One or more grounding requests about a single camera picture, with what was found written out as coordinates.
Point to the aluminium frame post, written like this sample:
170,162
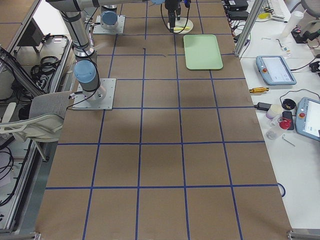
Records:
253,14

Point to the yellow plastic fork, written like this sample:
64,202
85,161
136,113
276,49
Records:
181,28

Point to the black power adapter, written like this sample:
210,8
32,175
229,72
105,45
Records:
262,106

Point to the grey office chair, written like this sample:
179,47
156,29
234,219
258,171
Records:
44,123

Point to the gold cylindrical tool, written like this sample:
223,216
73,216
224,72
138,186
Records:
258,90

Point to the lower teach pendant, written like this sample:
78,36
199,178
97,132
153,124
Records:
307,122

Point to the teach pendant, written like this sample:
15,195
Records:
274,70
307,122

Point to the red lid jar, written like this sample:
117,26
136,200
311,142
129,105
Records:
285,124

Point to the green plastic tray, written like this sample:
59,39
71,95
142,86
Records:
202,52

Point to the cream round plate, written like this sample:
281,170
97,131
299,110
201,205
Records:
183,22

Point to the white cup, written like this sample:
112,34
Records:
274,111

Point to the upper teach pendant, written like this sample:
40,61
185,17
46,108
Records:
274,70

